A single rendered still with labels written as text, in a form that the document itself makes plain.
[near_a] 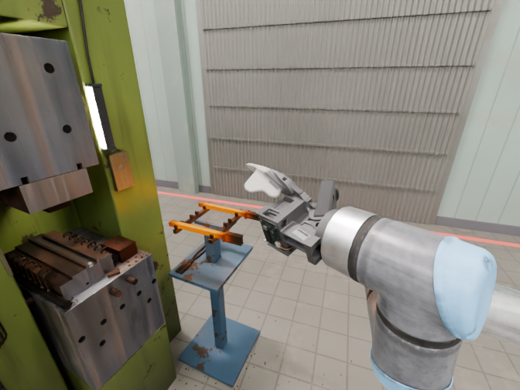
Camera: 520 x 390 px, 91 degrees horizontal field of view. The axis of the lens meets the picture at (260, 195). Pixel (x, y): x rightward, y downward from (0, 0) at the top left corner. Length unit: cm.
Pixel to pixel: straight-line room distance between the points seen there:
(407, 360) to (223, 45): 361
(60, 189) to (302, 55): 288
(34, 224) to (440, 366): 158
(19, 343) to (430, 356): 133
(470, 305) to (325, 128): 317
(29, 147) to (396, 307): 100
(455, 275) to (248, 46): 344
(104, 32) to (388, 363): 136
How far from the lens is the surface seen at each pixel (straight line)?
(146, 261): 132
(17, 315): 136
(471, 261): 31
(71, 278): 122
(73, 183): 110
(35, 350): 147
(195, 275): 143
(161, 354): 172
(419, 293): 31
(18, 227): 161
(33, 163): 104
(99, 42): 134
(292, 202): 41
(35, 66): 105
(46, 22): 126
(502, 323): 57
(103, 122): 126
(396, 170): 354
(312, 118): 339
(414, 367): 38
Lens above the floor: 164
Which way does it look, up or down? 24 degrees down
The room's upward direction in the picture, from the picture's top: straight up
